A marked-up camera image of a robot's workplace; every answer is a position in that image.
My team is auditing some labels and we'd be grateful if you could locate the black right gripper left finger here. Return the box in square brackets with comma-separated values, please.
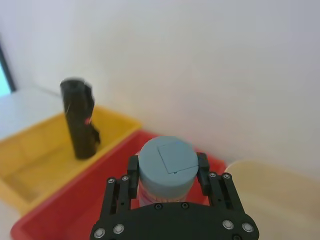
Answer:
[99, 154, 140, 222]

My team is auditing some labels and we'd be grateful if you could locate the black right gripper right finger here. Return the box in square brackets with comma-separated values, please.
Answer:
[195, 151, 245, 215]

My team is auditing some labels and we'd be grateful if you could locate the pink bottle with grey-blue cap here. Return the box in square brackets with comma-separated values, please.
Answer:
[138, 135, 200, 208]

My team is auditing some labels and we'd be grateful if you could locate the red plastic bin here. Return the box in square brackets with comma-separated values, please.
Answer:
[9, 129, 228, 240]

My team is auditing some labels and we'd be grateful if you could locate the cream plastic bin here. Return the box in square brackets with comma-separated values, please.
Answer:
[223, 159, 320, 240]

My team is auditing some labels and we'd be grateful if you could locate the black cylindrical bottle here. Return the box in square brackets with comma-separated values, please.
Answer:
[59, 76, 102, 160]

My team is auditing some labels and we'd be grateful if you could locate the yellow plastic bin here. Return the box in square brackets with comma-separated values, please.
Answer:
[0, 104, 143, 216]

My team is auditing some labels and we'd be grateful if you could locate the dark window frame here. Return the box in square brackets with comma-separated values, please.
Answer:
[0, 34, 18, 94]

